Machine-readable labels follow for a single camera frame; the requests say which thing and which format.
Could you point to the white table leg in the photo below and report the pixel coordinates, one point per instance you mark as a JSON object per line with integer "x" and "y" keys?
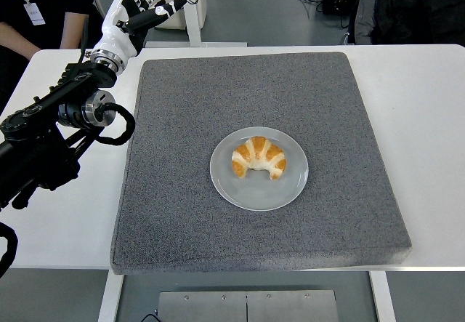
{"x": 110, "y": 296}
{"x": 382, "y": 296}

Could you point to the grey fabric mat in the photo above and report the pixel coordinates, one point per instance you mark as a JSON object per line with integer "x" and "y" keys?
{"x": 254, "y": 89}

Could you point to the grey metal plate with screws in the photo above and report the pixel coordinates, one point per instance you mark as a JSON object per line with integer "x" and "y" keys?
{"x": 247, "y": 305}

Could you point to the pale grey round plate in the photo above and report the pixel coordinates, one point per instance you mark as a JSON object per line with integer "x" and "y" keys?
{"x": 254, "y": 195}

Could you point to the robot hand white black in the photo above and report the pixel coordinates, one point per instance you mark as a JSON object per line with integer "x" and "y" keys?
{"x": 116, "y": 35}

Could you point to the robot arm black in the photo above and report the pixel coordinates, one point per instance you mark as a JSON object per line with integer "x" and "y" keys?
{"x": 36, "y": 158}

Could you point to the person in dark jacket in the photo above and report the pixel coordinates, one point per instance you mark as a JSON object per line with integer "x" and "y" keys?
{"x": 410, "y": 6}

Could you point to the croissant bread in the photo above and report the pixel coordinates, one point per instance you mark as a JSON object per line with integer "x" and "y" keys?
{"x": 259, "y": 151}

